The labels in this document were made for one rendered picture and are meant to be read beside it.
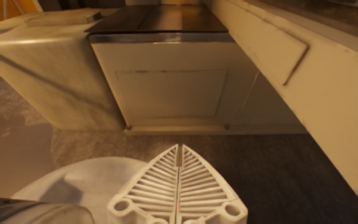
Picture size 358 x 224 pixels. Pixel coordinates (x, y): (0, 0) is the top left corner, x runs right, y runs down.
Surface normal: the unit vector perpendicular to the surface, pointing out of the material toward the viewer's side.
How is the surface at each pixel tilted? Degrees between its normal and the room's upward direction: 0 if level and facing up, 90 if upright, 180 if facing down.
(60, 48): 90
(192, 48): 90
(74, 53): 90
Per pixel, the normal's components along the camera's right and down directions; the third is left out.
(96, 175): -0.01, -0.70
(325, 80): -1.00, 0.01
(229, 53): 0.00, 0.73
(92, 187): -0.04, 0.44
